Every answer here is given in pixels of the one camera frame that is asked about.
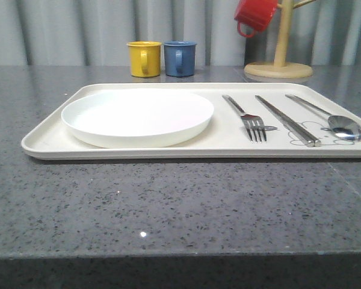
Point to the wooden mug tree stand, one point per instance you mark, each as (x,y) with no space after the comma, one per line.
(280,68)

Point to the blue enamel mug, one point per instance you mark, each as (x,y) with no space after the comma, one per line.
(179,58)

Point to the grey pleated curtain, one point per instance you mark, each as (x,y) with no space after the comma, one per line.
(80,33)

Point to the yellow enamel mug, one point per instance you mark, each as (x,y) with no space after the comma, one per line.
(145,58)

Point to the silver metal spoon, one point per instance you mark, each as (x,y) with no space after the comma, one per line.
(341,126)

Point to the silver metal fork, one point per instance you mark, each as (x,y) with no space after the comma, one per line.
(253,125)

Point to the white round plate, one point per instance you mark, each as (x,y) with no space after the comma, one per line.
(138,118)

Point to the cream rabbit serving tray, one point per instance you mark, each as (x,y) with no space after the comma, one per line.
(292,131)

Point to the red enamel mug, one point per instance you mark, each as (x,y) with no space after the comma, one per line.
(257,14)

